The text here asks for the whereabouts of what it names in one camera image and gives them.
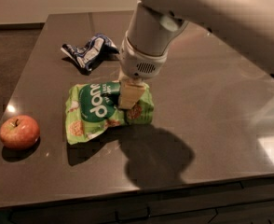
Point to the red apple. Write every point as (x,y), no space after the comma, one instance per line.
(19,132)

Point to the crumpled blue white wrapper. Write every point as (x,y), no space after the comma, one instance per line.
(87,56)

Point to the green rice chip bag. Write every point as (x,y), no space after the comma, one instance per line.
(92,108)

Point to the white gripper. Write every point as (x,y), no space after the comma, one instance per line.
(136,63)

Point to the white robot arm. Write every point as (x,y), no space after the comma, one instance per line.
(245,25)

